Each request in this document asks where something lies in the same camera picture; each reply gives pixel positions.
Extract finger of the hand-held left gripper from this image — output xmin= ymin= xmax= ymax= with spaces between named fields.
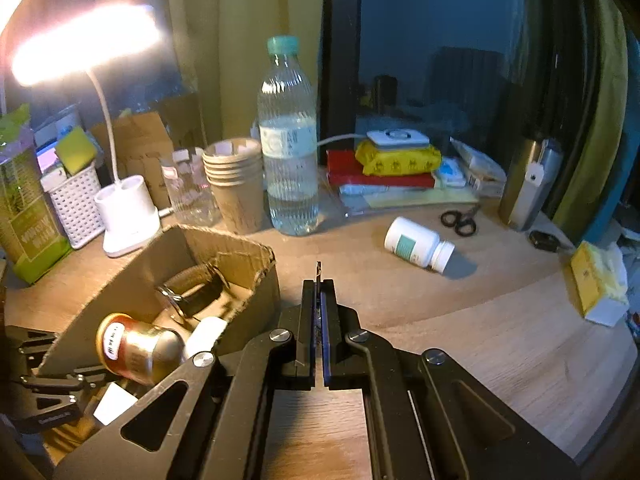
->
xmin=20 ymin=367 xmax=109 ymax=396
xmin=4 ymin=325 xmax=61 ymax=357

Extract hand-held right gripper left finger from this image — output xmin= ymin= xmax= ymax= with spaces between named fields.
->
xmin=52 ymin=280 xmax=321 ymax=480

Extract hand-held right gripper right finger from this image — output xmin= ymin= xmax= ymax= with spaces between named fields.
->
xmin=320 ymin=280 xmax=583 ymax=480

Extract white card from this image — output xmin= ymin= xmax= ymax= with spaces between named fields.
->
xmin=94 ymin=382 xmax=139 ymax=427

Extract brown cardboard box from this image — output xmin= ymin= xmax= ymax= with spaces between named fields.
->
xmin=32 ymin=224 xmax=282 ymax=466

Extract gold can with red label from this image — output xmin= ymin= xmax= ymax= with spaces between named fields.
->
xmin=96 ymin=312 xmax=187 ymax=387

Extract white pill bottle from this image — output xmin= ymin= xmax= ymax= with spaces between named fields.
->
xmin=384 ymin=216 xmax=456 ymax=275

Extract green carton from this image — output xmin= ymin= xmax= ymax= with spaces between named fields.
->
xmin=0 ymin=105 xmax=74 ymax=286

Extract brown paper cup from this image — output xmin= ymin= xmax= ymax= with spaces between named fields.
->
xmin=203 ymin=157 xmax=264 ymax=170
xmin=202 ymin=137 xmax=264 ymax=162
xmin=205 ymin=165 xmax=264 ymax=176
xmin=207 ymin=179 xmax=265 ymax=235
xmin=206 ymin=172 xmax=264 ymax=183

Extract white woven plastic basket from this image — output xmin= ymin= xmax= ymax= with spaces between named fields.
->
xmin=42 ymin=162 xmax=107 ymax=250

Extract clear plastic tray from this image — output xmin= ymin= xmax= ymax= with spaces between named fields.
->
xmin=320 ymin=180 xmax=482 ymax=219

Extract clear plastic water bottle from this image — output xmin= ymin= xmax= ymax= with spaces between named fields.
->
xmin=257 ymin=36 xmax=320 ymax=237

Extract red book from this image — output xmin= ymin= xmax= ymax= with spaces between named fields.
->
xmin=326 ymin=149 xmax=435 ymax=189

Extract white desk lamp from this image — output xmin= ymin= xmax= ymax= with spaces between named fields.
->
xmin=10 ymin=4 xmax=162 ymax=259

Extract floral print glass cup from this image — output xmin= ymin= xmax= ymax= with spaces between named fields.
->
xmin=161 ymin=147 xmax=221 ymax=226

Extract yellow wipes pack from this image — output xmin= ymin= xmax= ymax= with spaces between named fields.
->
xmin=355 ymin=140 xmax=443 ymax=177

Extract blue white packet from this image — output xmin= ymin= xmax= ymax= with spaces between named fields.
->
xmin=434 ymin=156 xmax=469 ymax=189

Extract white flat device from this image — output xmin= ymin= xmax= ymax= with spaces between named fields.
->
xmin=366 ymin=129 xmax=431 ymax=151

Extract yellow green sponge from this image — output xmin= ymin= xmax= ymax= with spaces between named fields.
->
xmin=54 ymin=126 xmax=99 ymax=176

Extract stack of white boxes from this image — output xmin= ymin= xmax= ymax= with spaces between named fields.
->
xmin=449 ymin=136 xmax=508 ymax=197

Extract brown cardboard lamp package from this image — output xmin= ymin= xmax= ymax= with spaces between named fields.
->
xmin=90 ymin=110 xmax=177 ymax=211

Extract black key fob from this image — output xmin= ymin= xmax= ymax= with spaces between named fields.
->
xmin=529 ymin=230 xmax=561 ymax=253

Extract steel thermos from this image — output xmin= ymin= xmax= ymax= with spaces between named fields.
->
xmin=497 ymin=135 xmax=564 ymax=232

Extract yellow tissue box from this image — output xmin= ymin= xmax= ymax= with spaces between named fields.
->
xmin=569 ymin=240 xmax=631 ymax=329

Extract yellow green curtain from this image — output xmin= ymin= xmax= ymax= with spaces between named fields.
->
xmin=164 ymin=0 xmax=327 ymax=163

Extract hanging green jacket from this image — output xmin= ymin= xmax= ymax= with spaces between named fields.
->
xmin=550 ymin=0 xmax=630 ymax=233

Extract black handled scissors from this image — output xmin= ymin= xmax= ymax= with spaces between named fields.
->
xmin=439 ymin=203 xmax=482 ymax=237

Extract white charging cable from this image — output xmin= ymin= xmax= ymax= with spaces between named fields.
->
xmin=317 ymin=133 xmax=370 ymax=150

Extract black vertical post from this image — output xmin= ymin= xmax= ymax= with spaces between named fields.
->
xmin=320 ymin=0 xmax=362 ymax=137

